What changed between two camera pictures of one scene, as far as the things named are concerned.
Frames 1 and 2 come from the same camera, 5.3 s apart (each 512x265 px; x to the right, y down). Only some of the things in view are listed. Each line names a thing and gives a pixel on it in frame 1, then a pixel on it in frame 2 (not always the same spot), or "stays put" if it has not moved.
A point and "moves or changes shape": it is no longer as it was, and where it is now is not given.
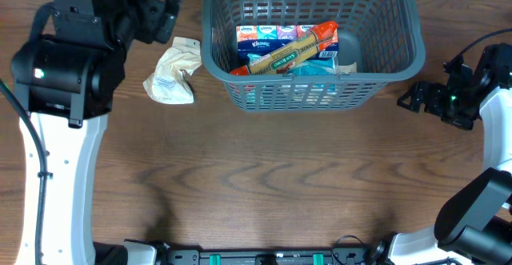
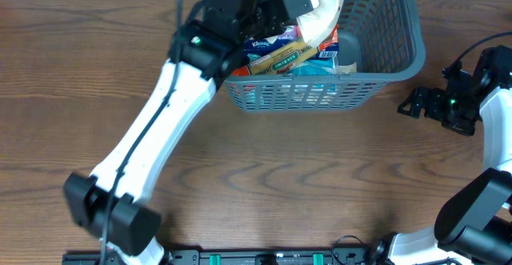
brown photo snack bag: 348,69 stays put
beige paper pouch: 168,83 moves or changes shape
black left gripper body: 148,25 → 252,23
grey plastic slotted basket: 382,13 stays put
